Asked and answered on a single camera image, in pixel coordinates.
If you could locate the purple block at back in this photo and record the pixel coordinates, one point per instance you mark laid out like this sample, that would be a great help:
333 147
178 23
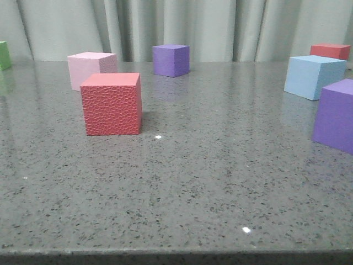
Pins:
171 60

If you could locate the purple block near right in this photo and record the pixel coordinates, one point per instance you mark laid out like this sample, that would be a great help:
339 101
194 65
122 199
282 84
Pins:
333 122

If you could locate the pink foam block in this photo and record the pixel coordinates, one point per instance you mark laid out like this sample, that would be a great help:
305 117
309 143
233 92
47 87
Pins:
83 65

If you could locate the large red textured block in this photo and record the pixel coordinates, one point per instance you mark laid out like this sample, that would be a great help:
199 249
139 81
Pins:
112 104

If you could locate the light blue foam block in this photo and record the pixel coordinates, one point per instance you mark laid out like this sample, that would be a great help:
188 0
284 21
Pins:
307 75

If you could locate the purple block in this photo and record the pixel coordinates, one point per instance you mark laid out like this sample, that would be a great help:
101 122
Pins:
171 60
333 122

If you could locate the grey-green curtain backdrop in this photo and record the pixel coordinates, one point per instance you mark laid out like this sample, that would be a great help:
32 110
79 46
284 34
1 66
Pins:
216 31

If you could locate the green block far left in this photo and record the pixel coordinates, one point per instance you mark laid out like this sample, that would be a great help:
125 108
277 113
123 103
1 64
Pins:
5 61

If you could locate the red block far right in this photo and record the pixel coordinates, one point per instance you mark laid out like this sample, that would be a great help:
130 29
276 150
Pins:
336 51

